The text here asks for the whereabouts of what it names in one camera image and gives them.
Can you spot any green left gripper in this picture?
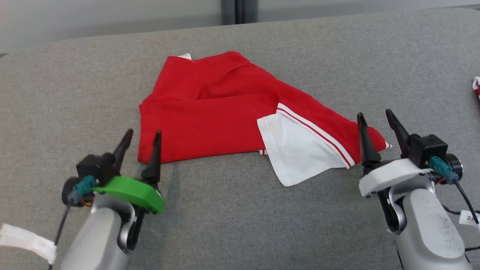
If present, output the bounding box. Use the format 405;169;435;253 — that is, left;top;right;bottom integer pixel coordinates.
94;129;165;250

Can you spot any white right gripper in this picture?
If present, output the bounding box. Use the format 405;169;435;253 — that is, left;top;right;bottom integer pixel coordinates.
357;109;432;230

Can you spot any red and white sports jersey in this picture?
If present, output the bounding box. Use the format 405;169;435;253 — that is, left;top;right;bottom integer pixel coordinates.
138;51;392;187

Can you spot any teal plug left camera cable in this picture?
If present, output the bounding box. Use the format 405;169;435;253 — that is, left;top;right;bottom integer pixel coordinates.
48;175;99;270

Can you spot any teal plug camera cable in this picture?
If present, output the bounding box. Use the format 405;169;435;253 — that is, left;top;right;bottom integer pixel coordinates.
48;175;99;270
429;156;480;225

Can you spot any teal plug right camera cable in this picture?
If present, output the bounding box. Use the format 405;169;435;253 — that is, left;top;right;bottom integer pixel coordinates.
429;156;480;225

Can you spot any white paper cable label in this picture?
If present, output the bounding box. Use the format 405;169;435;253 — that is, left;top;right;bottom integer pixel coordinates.
458;210;480;234

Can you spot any grey partition post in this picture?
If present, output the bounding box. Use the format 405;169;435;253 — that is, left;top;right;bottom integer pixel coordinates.
236;0;258;24
221;0;237;25

